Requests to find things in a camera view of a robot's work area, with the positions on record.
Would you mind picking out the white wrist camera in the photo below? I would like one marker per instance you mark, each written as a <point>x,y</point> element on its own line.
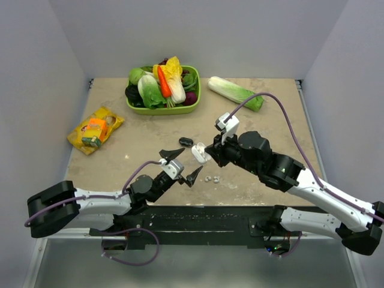
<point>227,125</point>
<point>173,168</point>

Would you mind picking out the purple beet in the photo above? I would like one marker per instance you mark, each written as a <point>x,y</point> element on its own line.
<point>190,98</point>

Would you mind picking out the dark black vegetable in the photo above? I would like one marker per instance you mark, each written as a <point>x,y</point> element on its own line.
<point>132,94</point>

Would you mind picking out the round green vegetable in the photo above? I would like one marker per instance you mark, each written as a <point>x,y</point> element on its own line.
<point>135,75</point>

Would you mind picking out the green plastic vegetable tray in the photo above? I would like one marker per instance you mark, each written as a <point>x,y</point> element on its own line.
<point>178,109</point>

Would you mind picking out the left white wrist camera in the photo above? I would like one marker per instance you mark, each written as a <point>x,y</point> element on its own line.
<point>173,168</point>

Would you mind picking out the white earbud charging case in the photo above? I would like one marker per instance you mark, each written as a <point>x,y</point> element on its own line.
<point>198,151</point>

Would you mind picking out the yellow leaf cabbage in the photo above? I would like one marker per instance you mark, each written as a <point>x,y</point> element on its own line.
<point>173,74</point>

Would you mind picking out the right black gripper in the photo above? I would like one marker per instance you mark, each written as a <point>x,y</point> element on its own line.
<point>217,150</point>

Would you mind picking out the dark green spinach leaves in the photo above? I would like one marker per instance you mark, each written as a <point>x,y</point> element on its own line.
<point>189,82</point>

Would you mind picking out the aluminium front rail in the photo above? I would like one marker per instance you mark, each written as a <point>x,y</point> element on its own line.
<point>80,233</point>

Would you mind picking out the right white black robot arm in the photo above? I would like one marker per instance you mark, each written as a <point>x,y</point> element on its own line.
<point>354,222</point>

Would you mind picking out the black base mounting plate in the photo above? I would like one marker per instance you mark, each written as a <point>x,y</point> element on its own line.
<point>197,225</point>

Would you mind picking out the black earbud case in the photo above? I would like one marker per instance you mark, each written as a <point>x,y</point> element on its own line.
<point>186,142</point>

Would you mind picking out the green white bok choy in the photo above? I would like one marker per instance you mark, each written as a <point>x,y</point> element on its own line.
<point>150,93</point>

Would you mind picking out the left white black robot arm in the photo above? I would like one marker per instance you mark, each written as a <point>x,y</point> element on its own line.
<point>63,206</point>

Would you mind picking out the orange toy carrot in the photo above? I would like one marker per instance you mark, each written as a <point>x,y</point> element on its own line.
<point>165,89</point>

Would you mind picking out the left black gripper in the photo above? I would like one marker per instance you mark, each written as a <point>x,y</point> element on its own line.
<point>181,179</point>

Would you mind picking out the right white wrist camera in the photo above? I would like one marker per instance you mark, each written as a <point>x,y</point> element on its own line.
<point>227,125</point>

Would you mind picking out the napa cabbage on table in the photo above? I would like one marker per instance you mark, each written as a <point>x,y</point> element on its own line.
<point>235,93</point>

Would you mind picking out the orange green small box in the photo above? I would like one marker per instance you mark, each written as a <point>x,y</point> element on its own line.
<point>95,132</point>

